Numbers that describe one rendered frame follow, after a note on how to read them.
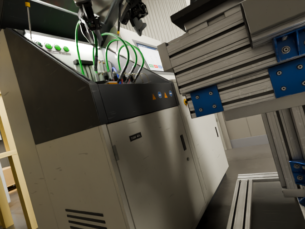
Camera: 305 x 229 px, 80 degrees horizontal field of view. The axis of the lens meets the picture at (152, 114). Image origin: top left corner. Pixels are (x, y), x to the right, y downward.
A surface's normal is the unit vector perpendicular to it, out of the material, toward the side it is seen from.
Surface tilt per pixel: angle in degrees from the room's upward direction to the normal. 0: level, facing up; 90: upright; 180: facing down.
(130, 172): 90
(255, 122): 90
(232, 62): 90
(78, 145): 90
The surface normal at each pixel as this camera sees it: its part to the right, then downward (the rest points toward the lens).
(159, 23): -0.49, 0.14
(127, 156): 0.79, -0.22
